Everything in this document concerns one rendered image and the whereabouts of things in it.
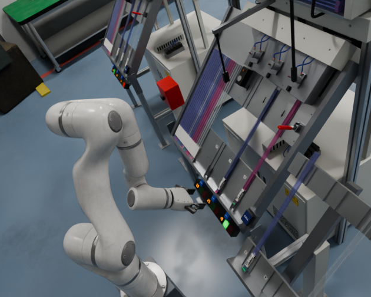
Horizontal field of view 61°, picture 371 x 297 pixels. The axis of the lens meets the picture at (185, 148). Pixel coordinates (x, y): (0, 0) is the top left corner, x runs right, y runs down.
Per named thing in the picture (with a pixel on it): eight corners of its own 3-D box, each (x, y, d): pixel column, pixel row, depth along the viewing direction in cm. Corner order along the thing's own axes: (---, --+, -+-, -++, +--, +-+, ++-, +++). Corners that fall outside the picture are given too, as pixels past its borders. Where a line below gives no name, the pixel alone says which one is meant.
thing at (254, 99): (301, 149, 113) (292, 147, 110) (209, 75, 159) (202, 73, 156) (358, 64, 99) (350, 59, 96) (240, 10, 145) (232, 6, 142)
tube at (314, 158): (247, 270, 113) (244, 271, 112) (244, 267, 114) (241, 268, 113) (320, 154, 91) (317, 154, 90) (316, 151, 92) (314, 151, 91)
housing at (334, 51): (352, 76, 102) (329, 65, 93) (259, 30, 136) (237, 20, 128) (367, 53, 99) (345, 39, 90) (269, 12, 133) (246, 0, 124)
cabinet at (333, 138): (306, 258, 179) (306, 201, 135) (237, 181, 227) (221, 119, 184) (393, 198, 188) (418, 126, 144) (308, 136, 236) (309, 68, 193)
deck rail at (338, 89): (252, 228, 127) (242, 230, 124) (250, 225, 129) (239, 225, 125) (363, 66, 98) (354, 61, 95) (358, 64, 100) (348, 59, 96)
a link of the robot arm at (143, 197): (152, 201, 128) (162, 213, 121) (122, 201, 120) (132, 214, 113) (158, 182, 126) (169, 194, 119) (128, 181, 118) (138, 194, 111)
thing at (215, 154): (247, 223, 127) (241, 223, 125) (177, 136, 173) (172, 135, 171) (271, 187, 119) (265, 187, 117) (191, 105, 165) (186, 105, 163)
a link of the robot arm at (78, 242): (131, 290, 102) (97, 261, 86) (88, 277, 110) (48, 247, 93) (146, 255, 109) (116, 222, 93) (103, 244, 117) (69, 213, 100)
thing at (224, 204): (249, 225, 129) (238, 226, 124) (180, 138, 175) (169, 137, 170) (251, 223, 128) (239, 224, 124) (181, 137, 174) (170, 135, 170)
